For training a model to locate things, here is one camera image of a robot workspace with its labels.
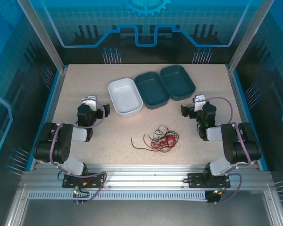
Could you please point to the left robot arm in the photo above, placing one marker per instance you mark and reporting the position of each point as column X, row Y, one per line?
column 63, row 146

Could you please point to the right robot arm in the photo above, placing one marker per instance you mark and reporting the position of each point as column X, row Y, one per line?
column 228, row 146

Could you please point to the white plastic bin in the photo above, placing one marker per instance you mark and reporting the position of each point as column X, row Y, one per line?
column 125, row 96

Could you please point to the teal plastic bin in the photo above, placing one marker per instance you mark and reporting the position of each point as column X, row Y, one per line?
column 153, row 91
column 177, row 81

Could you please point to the blue table side trim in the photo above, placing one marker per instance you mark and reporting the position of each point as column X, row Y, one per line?
column 240, row 94
column 54, row 84

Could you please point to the black connector box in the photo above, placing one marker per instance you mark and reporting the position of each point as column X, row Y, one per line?
column 81, row 196
column 213, row 197

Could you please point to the grey metal panel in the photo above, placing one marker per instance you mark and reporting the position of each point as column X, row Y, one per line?
column 143, row 212

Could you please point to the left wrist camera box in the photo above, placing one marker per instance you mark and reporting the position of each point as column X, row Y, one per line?
column 90, row 102

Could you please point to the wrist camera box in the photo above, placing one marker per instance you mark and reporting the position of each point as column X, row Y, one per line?
column 90, row 102
column 199, row 102

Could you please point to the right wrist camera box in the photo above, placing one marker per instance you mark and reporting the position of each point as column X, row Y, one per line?
column 199, row 102

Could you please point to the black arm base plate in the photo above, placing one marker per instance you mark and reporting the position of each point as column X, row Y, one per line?
column 195, row 181
column 70, row 182

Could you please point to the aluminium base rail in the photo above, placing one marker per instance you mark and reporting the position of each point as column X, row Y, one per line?
column 143, row 174

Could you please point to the aluminium frame post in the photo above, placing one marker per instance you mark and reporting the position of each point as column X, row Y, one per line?
column 44, row 37
column 247, row 37

